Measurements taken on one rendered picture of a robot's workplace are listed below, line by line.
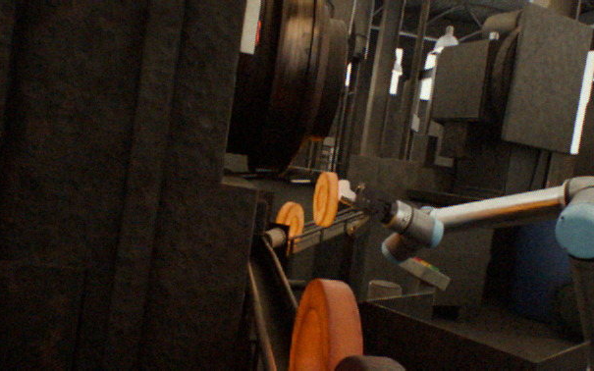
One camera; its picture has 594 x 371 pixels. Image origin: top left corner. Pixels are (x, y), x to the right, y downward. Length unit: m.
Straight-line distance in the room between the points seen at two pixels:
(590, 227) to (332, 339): 0.95
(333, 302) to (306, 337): 0.12
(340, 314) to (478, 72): 4.42
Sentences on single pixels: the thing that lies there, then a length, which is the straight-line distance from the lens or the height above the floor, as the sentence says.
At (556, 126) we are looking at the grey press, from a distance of 5.04.
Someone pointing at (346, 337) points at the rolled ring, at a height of 0.76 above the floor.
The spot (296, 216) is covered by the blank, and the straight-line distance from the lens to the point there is 1.79.
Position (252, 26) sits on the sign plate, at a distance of 0.81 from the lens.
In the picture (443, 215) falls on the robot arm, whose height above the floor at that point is 0.82.
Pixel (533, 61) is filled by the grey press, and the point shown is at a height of 1.99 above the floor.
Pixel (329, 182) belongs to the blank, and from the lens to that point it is 1.51.
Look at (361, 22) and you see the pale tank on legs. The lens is 10.31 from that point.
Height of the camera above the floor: 0.91
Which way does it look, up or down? 3 degrees down
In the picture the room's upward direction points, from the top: 8 degrees clockwise
